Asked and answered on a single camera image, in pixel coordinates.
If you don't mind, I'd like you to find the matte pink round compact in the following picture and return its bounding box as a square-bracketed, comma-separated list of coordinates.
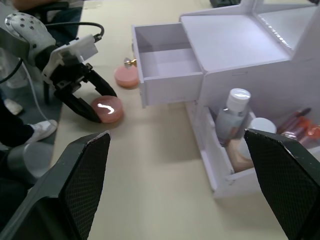
[114, 65, 140, 89]

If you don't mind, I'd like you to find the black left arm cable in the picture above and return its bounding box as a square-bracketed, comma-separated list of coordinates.
[44, 21, 105, 42]

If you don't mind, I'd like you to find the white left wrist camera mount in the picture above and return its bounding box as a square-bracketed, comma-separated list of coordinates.
[41, 34, 99, 84]

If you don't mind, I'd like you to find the white drawer with crystal knob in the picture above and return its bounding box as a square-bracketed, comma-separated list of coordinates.
[123, 22, 205, 109]

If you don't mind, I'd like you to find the white cosmetics organizer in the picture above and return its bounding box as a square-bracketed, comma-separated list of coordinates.
[179, 0, 320, 201]

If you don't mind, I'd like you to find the white round-lidded bottle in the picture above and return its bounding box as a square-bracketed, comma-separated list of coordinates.
[237, 117, 278, 161]

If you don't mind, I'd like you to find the white sneaker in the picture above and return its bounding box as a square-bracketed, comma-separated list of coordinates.
[3, 98, 24, 116]
[24, 119, 59, 145]

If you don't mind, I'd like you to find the beige foundation bottle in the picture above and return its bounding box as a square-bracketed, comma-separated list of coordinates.
[226, 138, 255, 174]

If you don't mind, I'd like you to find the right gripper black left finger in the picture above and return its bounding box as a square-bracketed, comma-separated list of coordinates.
[0, 130, 111, 240]

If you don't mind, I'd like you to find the bystander's dark trouser leg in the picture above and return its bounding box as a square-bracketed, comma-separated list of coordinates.
[0, 99, 36, 146]

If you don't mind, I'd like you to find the seated bystander in dark clothes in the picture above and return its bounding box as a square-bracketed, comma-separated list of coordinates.
[12, 0, 84, 46]

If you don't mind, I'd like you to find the silver robot body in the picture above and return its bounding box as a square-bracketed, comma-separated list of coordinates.
[0, 142, 55, 191]

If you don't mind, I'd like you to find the white cable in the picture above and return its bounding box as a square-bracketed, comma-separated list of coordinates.
[22, 61, 51, 123]

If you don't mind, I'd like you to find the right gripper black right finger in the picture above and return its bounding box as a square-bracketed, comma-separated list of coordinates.
[243, 128, 320, 240]

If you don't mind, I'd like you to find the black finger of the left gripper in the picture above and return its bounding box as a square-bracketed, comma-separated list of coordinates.
[84, 69, 119, 99]
[54, 89, 103, 124]

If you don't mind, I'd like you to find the clear bottle with white cap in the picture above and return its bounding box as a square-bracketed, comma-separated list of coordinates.
[215, 87, 252, 147]

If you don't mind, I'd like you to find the glossy pink round compact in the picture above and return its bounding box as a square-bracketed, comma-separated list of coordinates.
[91, 95, 124, 124]

